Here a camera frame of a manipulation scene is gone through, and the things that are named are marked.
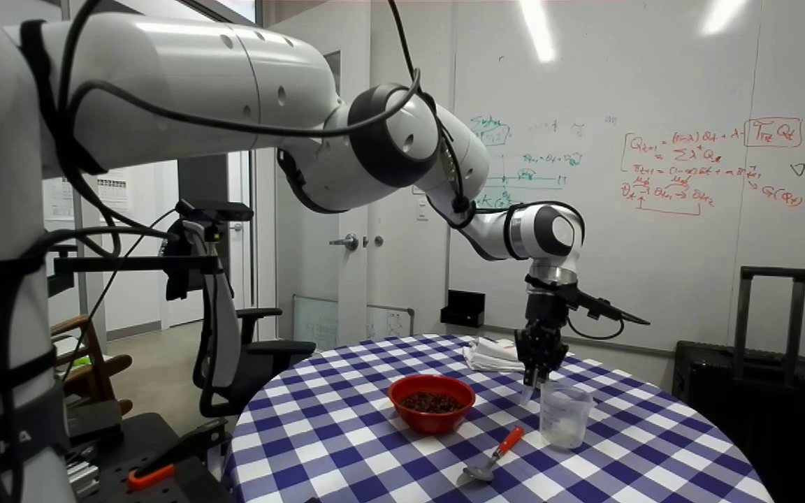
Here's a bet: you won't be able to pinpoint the white folded cloth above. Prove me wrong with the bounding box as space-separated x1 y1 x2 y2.
463 337 526 374

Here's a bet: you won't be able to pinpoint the wooden chair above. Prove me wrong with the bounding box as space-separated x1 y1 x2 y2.
50 314 135 417

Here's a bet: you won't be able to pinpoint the papers on wall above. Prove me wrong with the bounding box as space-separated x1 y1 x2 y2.
43 170 131 222

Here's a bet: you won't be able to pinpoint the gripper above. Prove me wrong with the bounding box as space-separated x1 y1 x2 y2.
515 278 572 407

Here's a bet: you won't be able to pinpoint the red bowl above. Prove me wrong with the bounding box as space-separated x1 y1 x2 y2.
388 374 477 435

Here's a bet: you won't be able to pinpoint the black clamp with orange handle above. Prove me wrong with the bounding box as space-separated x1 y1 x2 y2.
126 418 229 493

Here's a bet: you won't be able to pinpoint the dark beans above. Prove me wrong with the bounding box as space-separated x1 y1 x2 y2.
400 392 464 414

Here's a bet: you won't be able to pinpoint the white grains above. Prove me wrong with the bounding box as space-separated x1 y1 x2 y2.
543 419 586 449

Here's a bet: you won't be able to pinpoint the spoon with orange handle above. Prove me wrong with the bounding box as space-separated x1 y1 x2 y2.
456 425 525 488

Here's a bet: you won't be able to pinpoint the black box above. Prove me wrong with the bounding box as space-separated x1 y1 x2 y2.
440 289 486 329

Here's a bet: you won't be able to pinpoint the small leaning whiteboard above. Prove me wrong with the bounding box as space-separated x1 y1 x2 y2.
292 293 416 351

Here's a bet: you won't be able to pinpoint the blue white checkered tablecloth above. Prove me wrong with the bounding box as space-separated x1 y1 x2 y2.
221 333 774 503

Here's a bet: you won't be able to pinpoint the camera on mount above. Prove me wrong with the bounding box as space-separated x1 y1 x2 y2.
52 200 255 302

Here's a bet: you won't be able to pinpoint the office chair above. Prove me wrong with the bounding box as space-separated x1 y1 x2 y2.
191 222 317 419

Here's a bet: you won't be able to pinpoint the clear plastic jug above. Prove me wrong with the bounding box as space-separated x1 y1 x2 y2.
539 381 595 450

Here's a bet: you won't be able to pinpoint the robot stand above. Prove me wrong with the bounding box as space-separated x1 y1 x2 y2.
66 411 237 503

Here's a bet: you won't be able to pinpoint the white door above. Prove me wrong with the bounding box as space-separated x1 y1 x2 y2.
273 48 377 348

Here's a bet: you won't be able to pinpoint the black wheeled case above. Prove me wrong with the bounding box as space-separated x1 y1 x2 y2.
672 265 805 503

